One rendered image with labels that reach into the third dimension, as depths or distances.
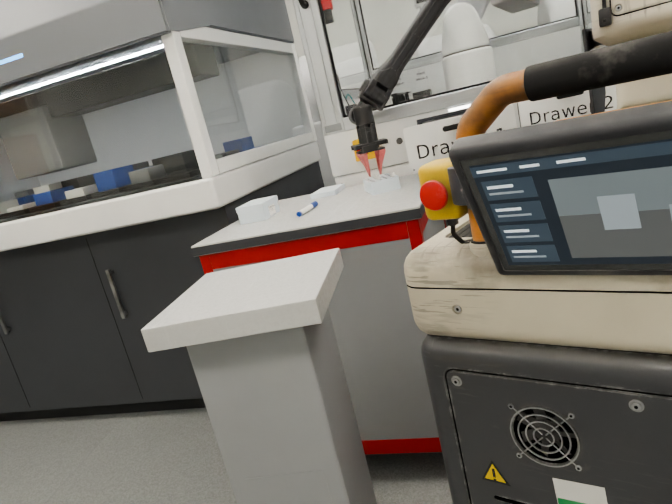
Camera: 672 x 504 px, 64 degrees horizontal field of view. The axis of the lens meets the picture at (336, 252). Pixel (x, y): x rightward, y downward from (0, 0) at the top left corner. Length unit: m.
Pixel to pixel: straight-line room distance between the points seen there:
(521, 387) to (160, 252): 1.58
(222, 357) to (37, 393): 1.92
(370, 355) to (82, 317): 1.34
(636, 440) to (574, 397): 0.07
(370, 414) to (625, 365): 0.96
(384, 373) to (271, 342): 0.64
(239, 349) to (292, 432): 0.17
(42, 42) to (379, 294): 1.39
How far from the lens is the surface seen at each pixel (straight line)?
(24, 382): 2.77
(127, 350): 2.33
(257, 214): 1.59
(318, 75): 1.91
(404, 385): 1.46
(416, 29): 1.56
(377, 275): 1.34
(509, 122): 1.49
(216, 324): 0.83
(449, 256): 0.68
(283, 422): 0.92
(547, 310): 0.65
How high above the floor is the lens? 1.00
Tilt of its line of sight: 14 degrees down
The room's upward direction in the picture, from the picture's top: 13 degrees counter-clockwise
